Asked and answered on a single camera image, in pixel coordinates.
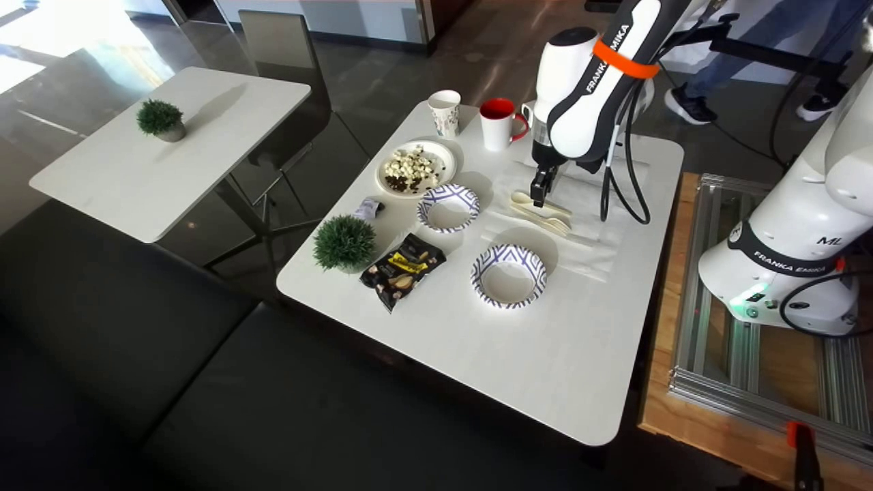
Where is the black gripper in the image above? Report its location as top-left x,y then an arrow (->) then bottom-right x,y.
531,142 -> 570,210

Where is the cream plastic spoon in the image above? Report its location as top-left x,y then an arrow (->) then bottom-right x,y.
507,186 -> 574,220
506,198 -> 574,233

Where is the blue patterned paper bowl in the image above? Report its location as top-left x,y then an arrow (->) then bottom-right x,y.
419,180 -> 483,236
471,240 -> 552,314

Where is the bowl of popcorn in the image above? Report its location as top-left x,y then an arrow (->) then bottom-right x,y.
375,135 -> 458,198

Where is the folded white paper towel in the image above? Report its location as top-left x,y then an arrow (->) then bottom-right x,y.
494,165 -> 637,243

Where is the large white paper towel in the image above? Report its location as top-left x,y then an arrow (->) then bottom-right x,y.
486,132 -> 659,281

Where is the small white cup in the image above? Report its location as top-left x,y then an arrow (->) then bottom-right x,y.
427,87 -> 465,142

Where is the popcorn and chocolate mix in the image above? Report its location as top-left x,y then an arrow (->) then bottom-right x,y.
379,143 -> 447,195

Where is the person in blue jeans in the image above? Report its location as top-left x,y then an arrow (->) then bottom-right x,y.
664,0 -> 873,127

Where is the small green potted plant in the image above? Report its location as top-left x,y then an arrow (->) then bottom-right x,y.
312,211 -> 379,276
135,97 -> 191,143

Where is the wooden base board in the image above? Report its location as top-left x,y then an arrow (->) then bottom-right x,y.
640,172 -> 873,491

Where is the grey chair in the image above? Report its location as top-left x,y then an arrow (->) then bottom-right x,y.
239,7 -> 337,120

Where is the orange black clamp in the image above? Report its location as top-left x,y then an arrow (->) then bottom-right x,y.
783,417 -> 827,491

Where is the black sofa bench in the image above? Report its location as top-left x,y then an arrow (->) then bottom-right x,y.
0,192 -> 760,491

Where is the white side table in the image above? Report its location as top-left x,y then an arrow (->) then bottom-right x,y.
25,63 -> 315,270

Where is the black wrist cable bundle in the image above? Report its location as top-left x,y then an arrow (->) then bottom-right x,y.
597,75 -> 655,225

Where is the white mug red handle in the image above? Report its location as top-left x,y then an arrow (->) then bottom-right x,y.
479,94 -> 533,154

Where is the orange strap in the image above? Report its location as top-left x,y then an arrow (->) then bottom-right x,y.
593,36 -> 664,81

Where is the aluminium rail frame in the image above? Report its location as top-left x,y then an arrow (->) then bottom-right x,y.
670,172 -> 873,465

